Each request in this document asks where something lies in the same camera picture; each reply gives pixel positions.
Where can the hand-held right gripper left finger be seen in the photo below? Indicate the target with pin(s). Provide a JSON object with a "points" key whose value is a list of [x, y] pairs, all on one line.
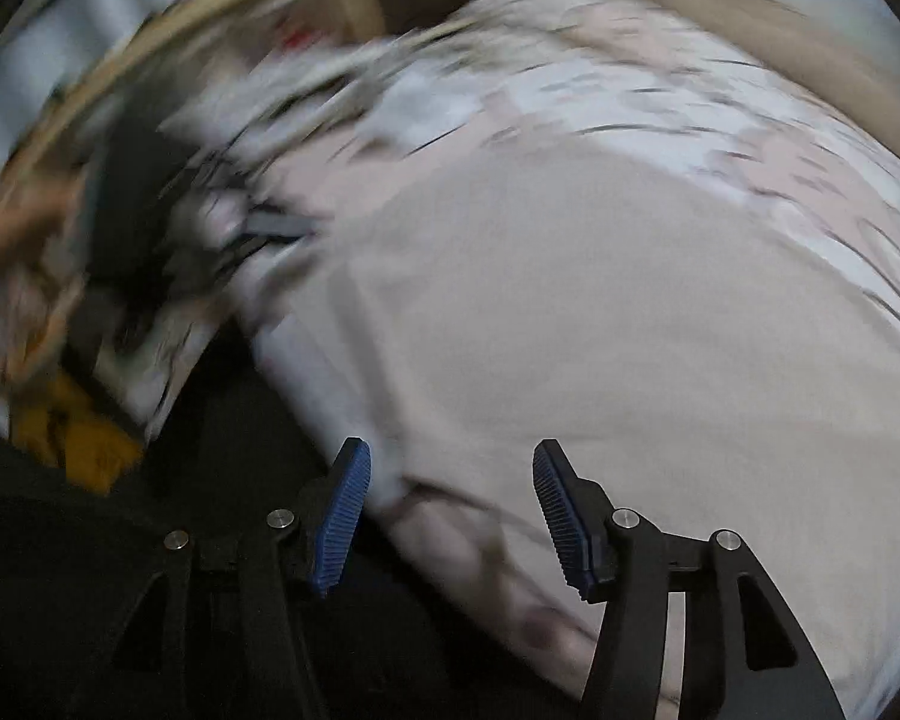
{"points": [[341, 525]]}

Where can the tan quilted duvet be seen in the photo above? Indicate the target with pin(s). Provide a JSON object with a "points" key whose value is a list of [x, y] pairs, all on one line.
{"points": [[795, 37]]}

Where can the grey curtain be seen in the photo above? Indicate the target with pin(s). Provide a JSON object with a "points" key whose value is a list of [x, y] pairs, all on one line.
{"points": [[105, 7]]}

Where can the yellow cloth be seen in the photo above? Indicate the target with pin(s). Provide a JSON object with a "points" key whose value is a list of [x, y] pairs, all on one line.
{"points": [[75, 442]]}

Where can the cream garment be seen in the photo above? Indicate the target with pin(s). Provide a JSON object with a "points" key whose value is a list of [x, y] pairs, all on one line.
{"points": [[607, 300]]}

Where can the dark cloth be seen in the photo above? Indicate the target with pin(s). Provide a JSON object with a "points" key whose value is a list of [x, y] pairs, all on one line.
{"points": [[195, 450]]}

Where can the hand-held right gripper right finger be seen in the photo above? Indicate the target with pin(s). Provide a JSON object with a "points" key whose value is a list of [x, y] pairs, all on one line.
{"points": [[562, 517]]}

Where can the person's left forearm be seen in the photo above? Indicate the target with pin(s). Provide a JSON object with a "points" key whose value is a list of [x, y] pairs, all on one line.
{"points": [[15, 229]]}

